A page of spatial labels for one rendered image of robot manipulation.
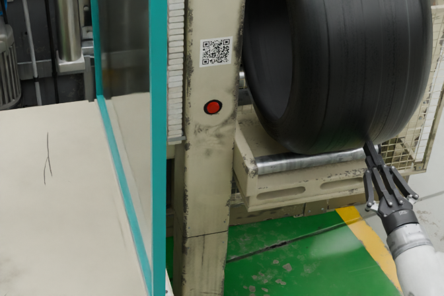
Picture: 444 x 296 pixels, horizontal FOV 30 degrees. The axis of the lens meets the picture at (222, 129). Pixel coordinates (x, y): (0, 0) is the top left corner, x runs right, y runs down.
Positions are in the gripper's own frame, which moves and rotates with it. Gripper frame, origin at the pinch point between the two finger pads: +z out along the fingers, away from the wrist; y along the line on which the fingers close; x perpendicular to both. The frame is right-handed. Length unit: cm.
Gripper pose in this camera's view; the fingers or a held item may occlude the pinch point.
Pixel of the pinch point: (372, 156)
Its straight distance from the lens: 196.6
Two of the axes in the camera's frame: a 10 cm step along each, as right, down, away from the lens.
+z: -2.5, -8.0, 5.5
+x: -1.1, 5.9, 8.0
